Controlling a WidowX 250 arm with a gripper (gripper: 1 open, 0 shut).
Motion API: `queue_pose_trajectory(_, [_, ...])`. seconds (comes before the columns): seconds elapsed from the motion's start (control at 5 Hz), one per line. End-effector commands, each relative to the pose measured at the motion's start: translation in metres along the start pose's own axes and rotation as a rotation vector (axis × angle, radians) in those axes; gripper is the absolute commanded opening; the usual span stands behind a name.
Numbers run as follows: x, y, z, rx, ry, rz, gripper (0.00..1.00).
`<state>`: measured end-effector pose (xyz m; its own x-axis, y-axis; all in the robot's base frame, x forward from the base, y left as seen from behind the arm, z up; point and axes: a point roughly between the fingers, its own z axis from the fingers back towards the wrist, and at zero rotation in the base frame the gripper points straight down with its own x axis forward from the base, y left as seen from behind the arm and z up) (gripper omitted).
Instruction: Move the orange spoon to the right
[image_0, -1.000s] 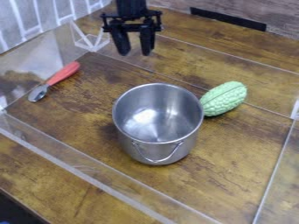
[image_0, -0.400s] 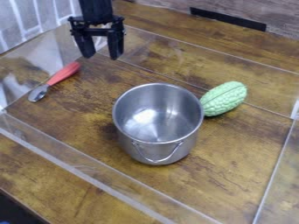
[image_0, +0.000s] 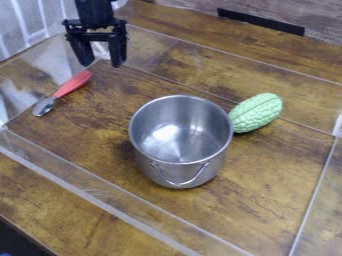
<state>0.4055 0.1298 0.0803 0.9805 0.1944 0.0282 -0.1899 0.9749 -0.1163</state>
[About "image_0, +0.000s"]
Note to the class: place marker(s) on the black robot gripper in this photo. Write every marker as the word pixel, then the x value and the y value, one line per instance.
pixel 96 15

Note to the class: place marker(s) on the orange handled metal spoon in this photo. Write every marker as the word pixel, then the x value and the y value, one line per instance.
pixel 44 105

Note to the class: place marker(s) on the stainless steel pot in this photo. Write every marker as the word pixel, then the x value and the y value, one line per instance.
pixel 181 133

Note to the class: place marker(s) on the green bitter melon toy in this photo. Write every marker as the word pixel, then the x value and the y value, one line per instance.
pixel 255 112

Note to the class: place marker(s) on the clear acrylic enclosure wall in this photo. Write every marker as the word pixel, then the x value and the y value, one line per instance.
pixel 70 182

